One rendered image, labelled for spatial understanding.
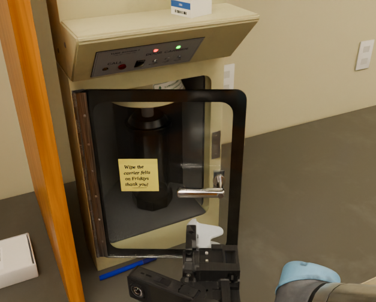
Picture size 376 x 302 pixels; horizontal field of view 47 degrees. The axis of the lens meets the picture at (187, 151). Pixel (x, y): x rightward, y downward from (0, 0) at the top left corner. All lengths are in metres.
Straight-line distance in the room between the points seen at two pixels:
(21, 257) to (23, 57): 0.54
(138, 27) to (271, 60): 0.91
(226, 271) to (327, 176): 0.83
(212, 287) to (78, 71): 0.40
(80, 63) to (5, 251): 0.55
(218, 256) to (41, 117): 0.35
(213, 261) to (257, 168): 0.79
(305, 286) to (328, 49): 1.25
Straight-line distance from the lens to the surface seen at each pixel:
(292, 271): 0.58
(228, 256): 0.66
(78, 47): 0.67
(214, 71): 0.90
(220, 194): 0.81
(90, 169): 0.86
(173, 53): 0.78
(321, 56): 1.69
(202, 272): 0.62
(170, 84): 0.90
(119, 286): 1.01
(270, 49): 1.53
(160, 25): 0.70
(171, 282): 0.63
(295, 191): 1.31
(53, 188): 0.78
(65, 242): 0.85
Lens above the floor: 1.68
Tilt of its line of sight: 30 degrees down
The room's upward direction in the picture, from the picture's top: straight up
